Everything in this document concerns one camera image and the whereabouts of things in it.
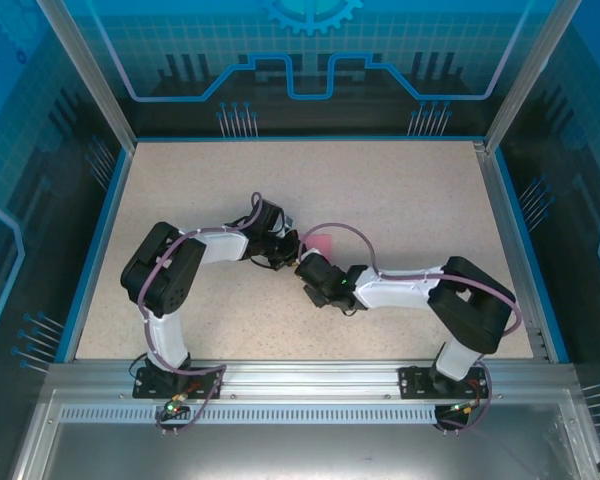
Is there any pink cloth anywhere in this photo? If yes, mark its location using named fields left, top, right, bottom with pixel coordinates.
left=302, top=233, right=334, bottom=259

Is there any connector with green light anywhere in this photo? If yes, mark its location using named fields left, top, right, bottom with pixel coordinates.
left=162, top=393, right=190, bottom=417
left=447, top=399, right=482, bottom=417

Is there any grey metal tray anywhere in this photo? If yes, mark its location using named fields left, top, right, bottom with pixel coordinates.
left=9, top=389, right=600, bottom=480

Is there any blue table edge strip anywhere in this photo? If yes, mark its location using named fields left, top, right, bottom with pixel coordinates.
left=492, top=149, right=572, bottom=364
left=62, top=147, right=132, bottom=364

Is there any aluminium mounting rail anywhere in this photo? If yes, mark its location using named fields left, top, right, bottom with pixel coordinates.
left=47, top=359, right=579, bottom=399

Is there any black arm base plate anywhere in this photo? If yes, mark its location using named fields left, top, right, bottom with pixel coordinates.
left=132, top=366, right=227, bottom=401
left=398, top=364, right=489, bottom=401

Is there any slotted grey cable duct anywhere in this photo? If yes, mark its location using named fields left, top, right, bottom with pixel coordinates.
left=57, top=405, right=486, bottom=423

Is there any aluminium side rail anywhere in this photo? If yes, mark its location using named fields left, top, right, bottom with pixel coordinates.
left=472, top=141, right=552, bottom=362

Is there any aluminium frame post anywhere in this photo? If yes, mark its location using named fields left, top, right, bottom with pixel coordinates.
left=36, top=0, right=138, bottom=152
left=482, top=0, right=584, bottom=154

